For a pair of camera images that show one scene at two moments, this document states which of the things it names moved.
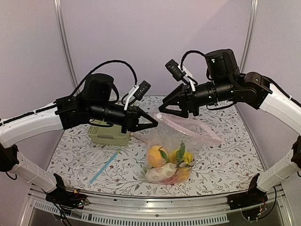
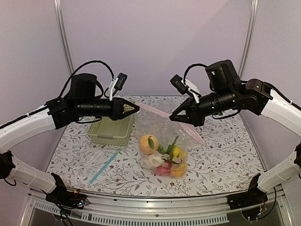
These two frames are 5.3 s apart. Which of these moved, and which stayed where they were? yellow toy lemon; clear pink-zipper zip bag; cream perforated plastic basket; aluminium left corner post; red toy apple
Moved: yellow toy lemon; red toy apple; clear pink-zipper zip bag
Stayed: aluminium left corner post; cream perforated plastic basket
